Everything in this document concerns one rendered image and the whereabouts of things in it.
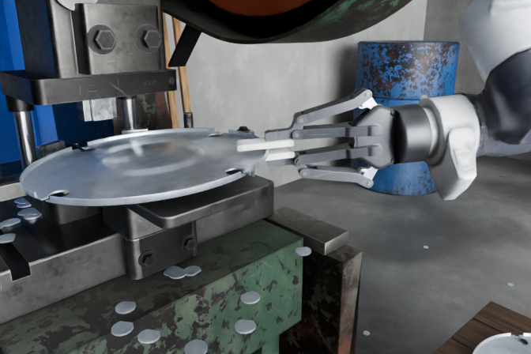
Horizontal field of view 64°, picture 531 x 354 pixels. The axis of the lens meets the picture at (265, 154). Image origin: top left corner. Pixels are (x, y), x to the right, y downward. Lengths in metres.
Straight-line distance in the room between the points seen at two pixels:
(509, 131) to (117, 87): 0.48
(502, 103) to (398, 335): 1.12
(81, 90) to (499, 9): 0.50
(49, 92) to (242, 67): 1.84
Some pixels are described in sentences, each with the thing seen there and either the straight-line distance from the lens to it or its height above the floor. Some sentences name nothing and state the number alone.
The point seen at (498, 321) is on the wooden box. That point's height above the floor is 0.35.
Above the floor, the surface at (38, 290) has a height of 0.67.
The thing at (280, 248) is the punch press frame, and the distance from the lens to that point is 0.63.
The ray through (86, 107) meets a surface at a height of 0.84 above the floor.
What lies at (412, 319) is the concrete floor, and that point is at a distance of 1.64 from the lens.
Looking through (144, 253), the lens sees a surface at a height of 0.68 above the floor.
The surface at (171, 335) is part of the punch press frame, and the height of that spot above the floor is 0.60.
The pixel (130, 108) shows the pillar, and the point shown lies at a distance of 0.76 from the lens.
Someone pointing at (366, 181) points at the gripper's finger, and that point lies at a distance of 0.57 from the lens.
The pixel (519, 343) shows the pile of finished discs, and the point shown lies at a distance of 1.05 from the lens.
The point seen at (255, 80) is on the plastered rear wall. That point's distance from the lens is 2.42.
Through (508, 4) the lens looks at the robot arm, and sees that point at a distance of 0.57.
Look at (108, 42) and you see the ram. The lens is 0.54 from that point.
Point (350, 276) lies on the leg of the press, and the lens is 0.68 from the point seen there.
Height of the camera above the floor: 0.95
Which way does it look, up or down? 16 degrees down
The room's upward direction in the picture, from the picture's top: straight up
